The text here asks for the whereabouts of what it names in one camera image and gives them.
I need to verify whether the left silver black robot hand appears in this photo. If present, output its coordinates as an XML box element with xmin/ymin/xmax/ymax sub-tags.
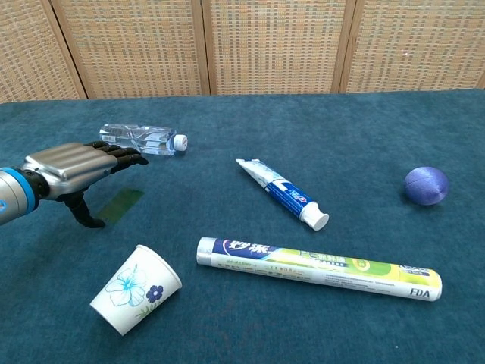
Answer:
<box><xmin>20</xmin><ymin>140</ymin><xmax>149</xmax><ymax>229</ymax></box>

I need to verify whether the green rectangular piece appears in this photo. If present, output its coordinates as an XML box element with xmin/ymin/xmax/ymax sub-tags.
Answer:
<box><xmin>95</xmin><ymin>187</ymin><xmax>146</xmax><ymax>224</ymax></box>

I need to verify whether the clear plastic water bottle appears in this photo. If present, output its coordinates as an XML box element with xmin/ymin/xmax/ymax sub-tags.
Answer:
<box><xmin>99</xmin><ymin>123</ymin><xmax>189</xmax><ymax>157</ymax></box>

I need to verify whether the white floral paper cup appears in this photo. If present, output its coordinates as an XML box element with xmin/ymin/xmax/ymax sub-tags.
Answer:
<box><xmin>89</xmin><ymin>244</ymin><xmax>183</xmax><ymax>337</ymax></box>

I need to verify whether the teal tablecloth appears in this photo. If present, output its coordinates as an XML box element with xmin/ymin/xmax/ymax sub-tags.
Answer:
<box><xmin>0</xmin><ymin>89</ymin><xmax>485</xmax><ymax>364</ymax></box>

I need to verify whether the woven folding screen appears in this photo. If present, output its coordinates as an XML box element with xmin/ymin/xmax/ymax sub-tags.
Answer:
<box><xmin>0</xmin><ymin>0</ymin><xmax>485</xmax><ymax>104</ymax></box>

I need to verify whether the blue white toothpaste tube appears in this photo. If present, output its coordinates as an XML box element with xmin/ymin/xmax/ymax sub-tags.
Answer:
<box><xmin>236</xmin><ymin>158</ymin><xmax>330</xmax><ymax>232</ymax></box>

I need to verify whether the cling film roll box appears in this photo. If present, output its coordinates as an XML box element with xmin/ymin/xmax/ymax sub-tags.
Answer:
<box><xmin>196</xmin><ymin>236</ymin><xmax>443</xmax><ymax>302</ymax></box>

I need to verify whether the purple ball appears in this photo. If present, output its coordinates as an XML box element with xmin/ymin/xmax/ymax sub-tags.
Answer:
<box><xmin>404</xmin><ymin>166</ymin><xmax>450</xmax><ymax>206</ymax></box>

